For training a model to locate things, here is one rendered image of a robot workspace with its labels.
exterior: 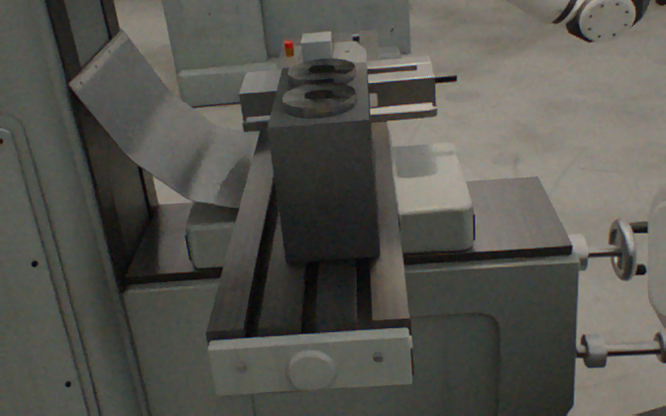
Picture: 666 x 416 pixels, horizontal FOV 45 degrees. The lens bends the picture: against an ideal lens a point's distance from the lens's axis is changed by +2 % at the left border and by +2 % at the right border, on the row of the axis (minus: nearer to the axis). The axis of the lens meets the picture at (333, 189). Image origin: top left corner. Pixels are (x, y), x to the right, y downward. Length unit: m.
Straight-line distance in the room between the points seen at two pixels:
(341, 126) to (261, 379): 0.30
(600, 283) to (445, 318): 1.28
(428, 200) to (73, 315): 0.63
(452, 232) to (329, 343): 0.53
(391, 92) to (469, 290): 0.37
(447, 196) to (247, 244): 0.44
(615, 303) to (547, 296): 1.16
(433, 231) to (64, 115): 0.62
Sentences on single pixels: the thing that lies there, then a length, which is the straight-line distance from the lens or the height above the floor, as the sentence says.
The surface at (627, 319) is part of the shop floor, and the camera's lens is 2.54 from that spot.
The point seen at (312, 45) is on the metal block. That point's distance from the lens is 1.42.
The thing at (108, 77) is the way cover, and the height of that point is 1.06.
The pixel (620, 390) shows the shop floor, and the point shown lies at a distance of 2.29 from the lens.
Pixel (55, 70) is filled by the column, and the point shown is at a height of 1.12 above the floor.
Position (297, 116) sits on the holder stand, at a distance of 0.94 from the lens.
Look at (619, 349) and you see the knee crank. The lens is 1.55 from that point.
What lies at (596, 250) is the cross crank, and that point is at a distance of 1.59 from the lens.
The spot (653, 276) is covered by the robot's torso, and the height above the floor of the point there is 0.95.
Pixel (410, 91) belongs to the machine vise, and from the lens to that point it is 1.41.
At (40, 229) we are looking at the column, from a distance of 1.37.
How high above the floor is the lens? 1.46
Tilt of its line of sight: 26 degrees down
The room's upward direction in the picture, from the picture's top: 6 degrees counter-clockwise
